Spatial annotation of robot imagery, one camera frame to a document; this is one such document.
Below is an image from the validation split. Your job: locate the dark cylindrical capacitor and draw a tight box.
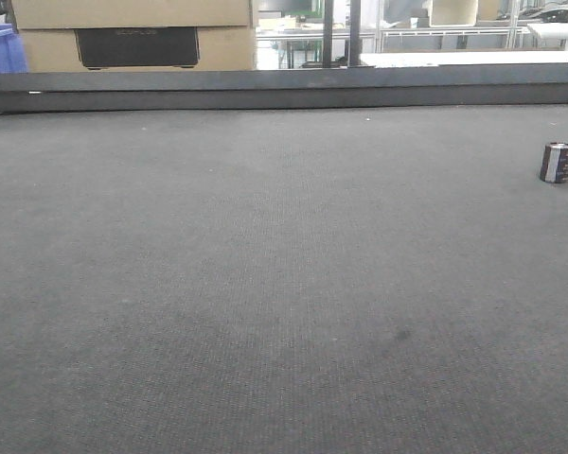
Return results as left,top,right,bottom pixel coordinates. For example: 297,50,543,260
539,142,568,183

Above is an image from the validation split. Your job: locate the cardboard box with black print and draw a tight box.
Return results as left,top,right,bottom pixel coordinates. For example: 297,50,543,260
20,26,256,73

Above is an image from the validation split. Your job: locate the white background table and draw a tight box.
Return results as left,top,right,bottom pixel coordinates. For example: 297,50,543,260
360,50,568,68

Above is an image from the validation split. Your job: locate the upper cardboard box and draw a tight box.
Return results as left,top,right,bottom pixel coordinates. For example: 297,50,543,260
11,0,255,29

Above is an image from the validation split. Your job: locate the blue plastic crate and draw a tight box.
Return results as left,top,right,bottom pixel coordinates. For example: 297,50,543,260
0,24,28,74

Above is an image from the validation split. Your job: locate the black vertical post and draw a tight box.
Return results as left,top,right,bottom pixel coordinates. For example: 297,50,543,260
347,0,362,68
322,0,334,69

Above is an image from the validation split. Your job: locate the dark table edge rail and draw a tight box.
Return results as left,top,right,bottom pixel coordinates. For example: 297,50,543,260
0,62,568,114

